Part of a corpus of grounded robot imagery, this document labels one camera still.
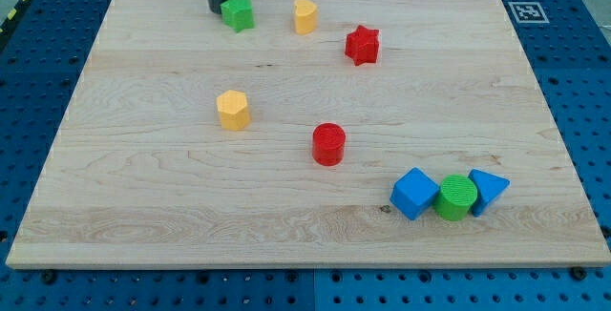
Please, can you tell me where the red star block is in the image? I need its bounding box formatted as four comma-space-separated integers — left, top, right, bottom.
345, 25, 380, 66

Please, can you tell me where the yellow heart block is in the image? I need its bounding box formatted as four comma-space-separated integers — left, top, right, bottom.
293, 0, 318, 35

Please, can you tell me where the yellow hexagon block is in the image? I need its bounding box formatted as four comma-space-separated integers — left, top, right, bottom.
216, 90, 251, 131

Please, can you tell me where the red cylinder block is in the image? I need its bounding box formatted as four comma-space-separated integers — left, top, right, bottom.
312, 123, 347, 166

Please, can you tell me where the light wooden board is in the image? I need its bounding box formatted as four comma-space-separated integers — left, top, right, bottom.
6, 0, 610, 270

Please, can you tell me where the blue cube block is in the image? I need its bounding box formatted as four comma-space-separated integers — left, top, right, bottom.
390, 167, 439, 220

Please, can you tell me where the white fiducial marker tag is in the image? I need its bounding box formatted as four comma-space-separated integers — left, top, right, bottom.
508, 1, 549, 24

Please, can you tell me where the green cylinder block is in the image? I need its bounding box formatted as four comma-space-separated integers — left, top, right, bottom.
433, 175, 478, 221

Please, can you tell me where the blue triangle block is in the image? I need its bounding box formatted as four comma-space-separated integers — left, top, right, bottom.
469, 169, 510, 217

